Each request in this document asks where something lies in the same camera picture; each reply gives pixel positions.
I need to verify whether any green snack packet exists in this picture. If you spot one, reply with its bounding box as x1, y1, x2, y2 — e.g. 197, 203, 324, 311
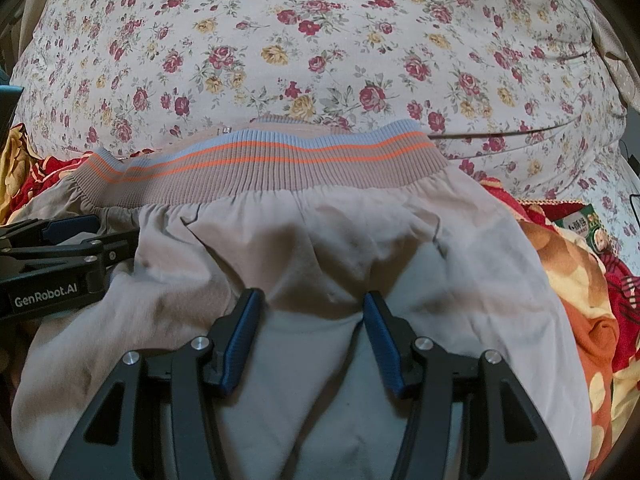
552, 202, 621, 259

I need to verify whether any floral quilt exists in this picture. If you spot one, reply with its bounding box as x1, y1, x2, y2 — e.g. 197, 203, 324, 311
10, 0, 640, 256

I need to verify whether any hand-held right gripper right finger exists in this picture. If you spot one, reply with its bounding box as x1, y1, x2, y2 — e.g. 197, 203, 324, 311
362, 290, 571, 480

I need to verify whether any beige zip jacket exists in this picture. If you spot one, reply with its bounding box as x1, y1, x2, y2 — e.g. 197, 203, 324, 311
10, 115, 594, 480

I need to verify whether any orange yellow red printed blanket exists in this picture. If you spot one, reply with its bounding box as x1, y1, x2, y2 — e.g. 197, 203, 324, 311
0, 125, 640, 478

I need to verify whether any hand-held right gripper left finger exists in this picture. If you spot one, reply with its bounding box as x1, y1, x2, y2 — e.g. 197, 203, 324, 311
50, 288, 265, 480

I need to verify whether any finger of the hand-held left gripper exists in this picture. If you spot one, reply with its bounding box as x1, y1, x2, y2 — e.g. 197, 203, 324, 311
0, 215, 101, 252
7, 230, 141, 267

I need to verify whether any beige dotted cloth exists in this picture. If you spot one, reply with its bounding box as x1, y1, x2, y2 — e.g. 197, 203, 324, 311
550, 0, 640, 112

